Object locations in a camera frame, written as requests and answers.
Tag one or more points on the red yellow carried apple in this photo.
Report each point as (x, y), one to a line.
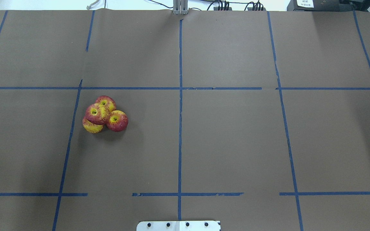
(97, 114)

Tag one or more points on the red yellow apple near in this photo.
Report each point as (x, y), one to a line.
(118, 121)

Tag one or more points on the red yellow apple far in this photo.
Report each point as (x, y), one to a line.
(106, 101)

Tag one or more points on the red yellow apple side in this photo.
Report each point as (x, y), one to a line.
(90, 127)

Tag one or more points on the black mini computer box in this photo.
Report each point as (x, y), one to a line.
(319, 6)

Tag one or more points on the aluminium frame post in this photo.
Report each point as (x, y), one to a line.
(180, 7)

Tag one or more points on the white camera pillar with base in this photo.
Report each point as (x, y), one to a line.
(190, 225)

